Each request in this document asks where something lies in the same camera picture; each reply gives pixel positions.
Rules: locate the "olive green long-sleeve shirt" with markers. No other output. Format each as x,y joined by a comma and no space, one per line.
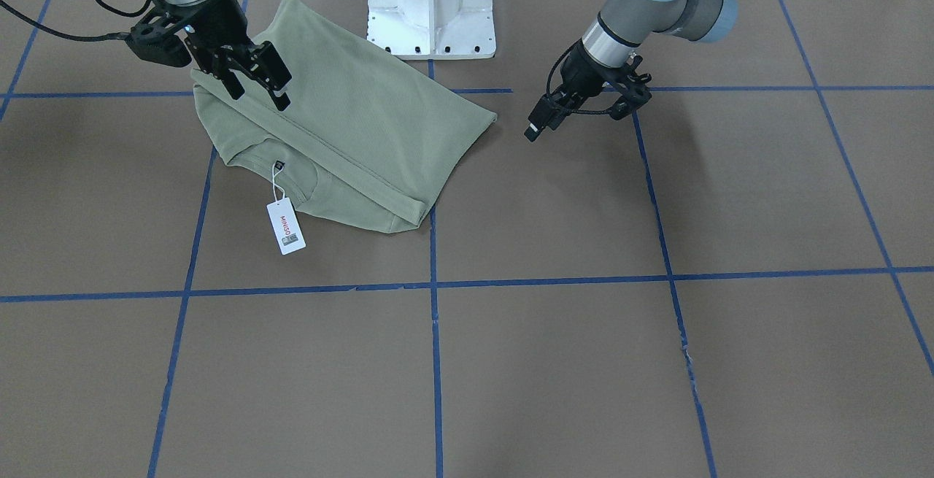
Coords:
366,141

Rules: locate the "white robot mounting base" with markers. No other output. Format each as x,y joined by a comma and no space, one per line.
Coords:
422,30

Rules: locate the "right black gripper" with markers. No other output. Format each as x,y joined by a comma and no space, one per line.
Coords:
220,23

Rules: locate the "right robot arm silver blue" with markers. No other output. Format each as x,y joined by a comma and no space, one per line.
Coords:
226,58

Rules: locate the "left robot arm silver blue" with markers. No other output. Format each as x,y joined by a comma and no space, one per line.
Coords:
606,55

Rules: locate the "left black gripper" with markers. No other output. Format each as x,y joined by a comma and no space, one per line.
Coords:
579,74

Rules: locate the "white shirt hang tag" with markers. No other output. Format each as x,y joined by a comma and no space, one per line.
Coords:
283,217

